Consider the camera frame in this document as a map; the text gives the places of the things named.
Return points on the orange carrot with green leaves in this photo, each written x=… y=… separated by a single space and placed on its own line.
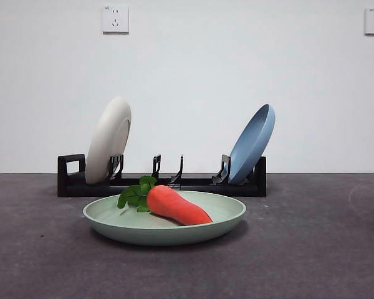
x=174 y=205

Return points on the green plate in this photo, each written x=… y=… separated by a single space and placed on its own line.
x=162 y=233

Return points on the blue plate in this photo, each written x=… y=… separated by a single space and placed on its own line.
x=248 y=149

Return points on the cream white plate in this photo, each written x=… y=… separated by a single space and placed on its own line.
x=107 y=140

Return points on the black plate rack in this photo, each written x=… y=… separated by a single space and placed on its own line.
x=81 y=187

